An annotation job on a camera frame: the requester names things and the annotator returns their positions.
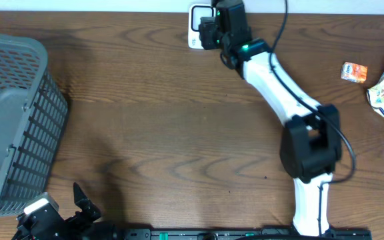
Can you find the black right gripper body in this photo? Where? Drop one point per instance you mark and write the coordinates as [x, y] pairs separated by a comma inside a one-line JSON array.
[[211, 38]]

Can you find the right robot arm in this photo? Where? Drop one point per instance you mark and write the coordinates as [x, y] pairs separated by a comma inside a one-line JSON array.
[[310, 143]]

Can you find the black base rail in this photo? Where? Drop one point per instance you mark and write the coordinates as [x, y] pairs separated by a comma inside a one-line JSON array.
[[276, 233]]

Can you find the orange small box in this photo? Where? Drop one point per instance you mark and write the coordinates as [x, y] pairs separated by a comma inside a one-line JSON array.
[[354, 72]]

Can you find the white barcode scanner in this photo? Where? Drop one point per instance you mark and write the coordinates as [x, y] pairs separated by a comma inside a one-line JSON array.
[[196, 12]]

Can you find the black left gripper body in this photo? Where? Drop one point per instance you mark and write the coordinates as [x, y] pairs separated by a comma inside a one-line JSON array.
[[75, 226]]

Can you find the grey plastic mesh basket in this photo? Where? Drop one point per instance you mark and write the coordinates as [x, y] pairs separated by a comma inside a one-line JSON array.
[[33, 116]]

